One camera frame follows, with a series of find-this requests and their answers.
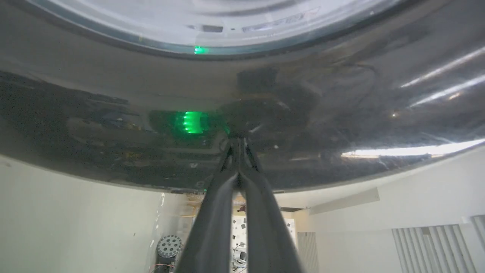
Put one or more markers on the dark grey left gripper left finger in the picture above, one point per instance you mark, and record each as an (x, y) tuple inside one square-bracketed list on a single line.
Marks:
[(212, 227)]

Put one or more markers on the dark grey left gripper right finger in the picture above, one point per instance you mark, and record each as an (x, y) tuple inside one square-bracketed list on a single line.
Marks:
[(263, 231)]

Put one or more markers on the glossy dark washing machine door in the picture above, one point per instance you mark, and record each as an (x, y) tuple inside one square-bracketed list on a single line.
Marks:
[(113, 113)]

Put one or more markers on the white board with black squares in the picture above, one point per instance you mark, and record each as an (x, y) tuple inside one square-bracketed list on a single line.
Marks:
[(242, 235)]

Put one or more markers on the grey perforated round drum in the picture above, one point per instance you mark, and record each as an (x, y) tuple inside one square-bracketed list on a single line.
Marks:
[(169, 246)]

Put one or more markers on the narrow white ribbed panel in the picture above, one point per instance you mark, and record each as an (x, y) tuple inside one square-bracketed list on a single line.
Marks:
[(307, 252)]

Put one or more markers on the white ribbed wall panel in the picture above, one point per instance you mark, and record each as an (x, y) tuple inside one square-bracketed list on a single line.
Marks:
[(434, 248)]

